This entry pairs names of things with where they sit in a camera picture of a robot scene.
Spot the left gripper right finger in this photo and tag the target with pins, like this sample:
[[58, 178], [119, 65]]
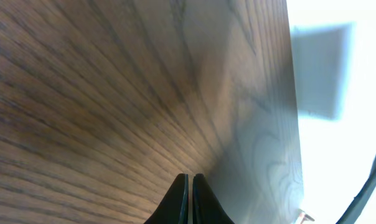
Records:
[[206, 209]]

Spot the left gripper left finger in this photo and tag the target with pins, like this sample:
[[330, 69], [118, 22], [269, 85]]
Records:
[[174, 207]]

